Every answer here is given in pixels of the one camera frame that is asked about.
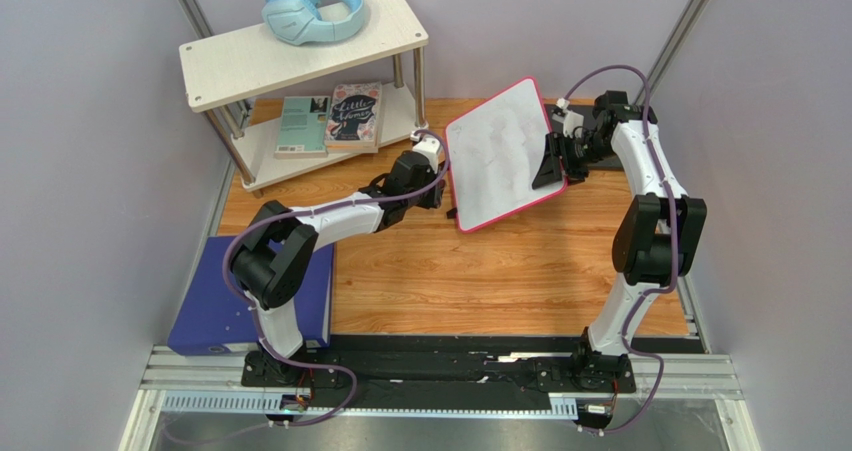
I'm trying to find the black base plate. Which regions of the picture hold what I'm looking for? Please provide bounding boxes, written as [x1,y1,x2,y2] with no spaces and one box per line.
[239,333,706,412]

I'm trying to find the light blue headphones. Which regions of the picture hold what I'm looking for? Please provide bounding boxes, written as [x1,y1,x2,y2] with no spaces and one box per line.
[261,0,368,46]

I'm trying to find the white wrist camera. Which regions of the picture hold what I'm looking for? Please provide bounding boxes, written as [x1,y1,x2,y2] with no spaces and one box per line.
[556,97,584,138]
[410,130,443,173]

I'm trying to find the teal paperback book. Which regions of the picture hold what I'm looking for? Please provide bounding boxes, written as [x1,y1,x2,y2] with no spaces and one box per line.
[273,96,330,159]

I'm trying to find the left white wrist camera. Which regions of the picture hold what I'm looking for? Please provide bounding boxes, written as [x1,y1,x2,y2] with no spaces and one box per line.
[410,130,443,173]

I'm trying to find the black flat box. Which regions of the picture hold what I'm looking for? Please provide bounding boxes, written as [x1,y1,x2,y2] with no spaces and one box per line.
[545,104,622,170]

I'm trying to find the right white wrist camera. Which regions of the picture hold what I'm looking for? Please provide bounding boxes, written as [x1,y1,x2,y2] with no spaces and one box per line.
[556,97,584,138]

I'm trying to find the blue ring binder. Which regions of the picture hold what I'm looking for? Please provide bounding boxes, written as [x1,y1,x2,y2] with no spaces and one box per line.
[167,236,336,356]

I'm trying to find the little women book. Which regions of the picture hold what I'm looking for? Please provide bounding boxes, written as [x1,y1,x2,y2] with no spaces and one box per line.
[324,81,383,154]

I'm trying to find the aluminium rail frame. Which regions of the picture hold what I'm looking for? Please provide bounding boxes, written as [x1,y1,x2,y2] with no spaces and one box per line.
[119,346,760,450]

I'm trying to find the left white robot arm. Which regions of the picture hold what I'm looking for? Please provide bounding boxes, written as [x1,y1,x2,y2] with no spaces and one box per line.
[221,143,450,387]

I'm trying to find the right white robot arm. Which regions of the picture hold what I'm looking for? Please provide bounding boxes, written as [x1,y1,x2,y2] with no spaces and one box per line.
[532,91,707,391]

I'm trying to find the pink framed whiteboard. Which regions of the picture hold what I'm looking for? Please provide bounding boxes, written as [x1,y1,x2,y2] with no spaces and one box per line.
[445,76,568,233]

